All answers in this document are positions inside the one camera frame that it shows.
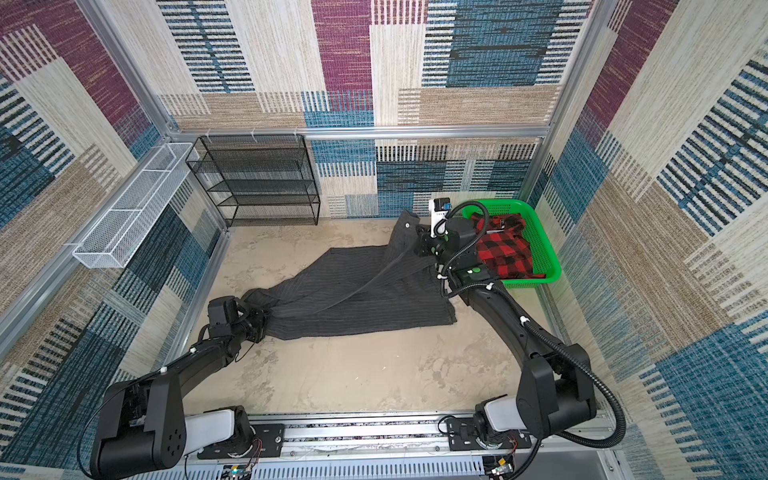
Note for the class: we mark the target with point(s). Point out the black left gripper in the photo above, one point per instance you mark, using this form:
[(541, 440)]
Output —
[(259, 316)]

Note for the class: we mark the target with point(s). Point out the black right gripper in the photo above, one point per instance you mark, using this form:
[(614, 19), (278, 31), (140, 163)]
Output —
[(424, 238)]

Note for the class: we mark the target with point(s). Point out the green plastic basket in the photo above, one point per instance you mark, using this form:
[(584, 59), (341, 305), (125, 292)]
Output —
[(544, 256)]

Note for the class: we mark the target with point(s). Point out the dark grey striped shirt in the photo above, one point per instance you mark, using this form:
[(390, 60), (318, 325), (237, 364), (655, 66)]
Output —
[(359, 290)]

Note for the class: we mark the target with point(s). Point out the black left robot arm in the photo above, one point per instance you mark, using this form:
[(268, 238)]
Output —
[(141, 426)]

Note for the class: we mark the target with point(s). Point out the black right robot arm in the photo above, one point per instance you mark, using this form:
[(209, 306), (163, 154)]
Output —
[(556, 390)]

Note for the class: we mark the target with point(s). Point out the red black plaid shirt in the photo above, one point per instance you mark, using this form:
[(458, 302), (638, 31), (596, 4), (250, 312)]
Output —
[(504, 250)]

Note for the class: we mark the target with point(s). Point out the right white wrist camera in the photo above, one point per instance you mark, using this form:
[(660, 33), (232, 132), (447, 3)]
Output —
[(439, 207)]

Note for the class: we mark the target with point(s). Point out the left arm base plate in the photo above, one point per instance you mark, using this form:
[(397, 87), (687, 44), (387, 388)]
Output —
[(263, 441)]

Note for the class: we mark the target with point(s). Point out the white wire mesh tray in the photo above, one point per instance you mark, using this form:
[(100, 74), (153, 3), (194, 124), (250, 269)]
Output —
[(119, 232)]

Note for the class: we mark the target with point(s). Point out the black wire shelf rack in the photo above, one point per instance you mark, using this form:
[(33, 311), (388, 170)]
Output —
[(258, 180)]

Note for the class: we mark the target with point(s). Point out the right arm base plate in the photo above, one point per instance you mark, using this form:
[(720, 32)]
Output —
[(467, 434)]

